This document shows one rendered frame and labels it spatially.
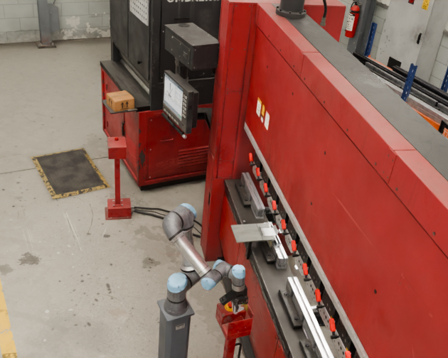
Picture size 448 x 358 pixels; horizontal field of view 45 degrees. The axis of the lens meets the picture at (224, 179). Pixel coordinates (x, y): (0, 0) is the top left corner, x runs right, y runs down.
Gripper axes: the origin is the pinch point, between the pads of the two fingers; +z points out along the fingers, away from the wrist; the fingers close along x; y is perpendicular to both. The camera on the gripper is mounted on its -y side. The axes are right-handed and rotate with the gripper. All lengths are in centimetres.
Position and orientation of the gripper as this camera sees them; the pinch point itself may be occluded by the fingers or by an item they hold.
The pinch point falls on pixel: (234, 312)
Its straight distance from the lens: 337.1
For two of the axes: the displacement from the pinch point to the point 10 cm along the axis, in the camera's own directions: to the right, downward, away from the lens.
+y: 9.4, -1.9, 3.0
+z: -0.1, 8.3, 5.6
